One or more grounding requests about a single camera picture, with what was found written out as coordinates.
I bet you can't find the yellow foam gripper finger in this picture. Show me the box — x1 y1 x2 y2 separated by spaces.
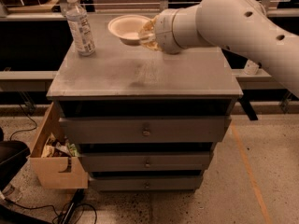
138 18 156 37
140 37 162 51

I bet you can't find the white paper bowl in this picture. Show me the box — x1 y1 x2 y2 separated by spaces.
108 15 150 46

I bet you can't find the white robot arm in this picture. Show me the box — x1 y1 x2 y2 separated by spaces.
138 0 299 96

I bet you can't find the clear plastic water bottle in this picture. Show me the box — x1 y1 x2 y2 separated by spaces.
65 0 95 56

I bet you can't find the small clear sanitizer bottle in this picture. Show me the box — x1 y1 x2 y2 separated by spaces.
243 60 260 76

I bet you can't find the grey drawer cabinet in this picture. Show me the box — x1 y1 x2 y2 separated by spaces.
48 14 242 191

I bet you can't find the wooden box with snacks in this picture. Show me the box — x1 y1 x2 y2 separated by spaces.
29 104 88 189

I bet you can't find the black chair seat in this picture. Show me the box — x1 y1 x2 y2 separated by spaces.
0 129 30 191

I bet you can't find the black floor cable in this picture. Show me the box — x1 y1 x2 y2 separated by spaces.
0 197 98 224

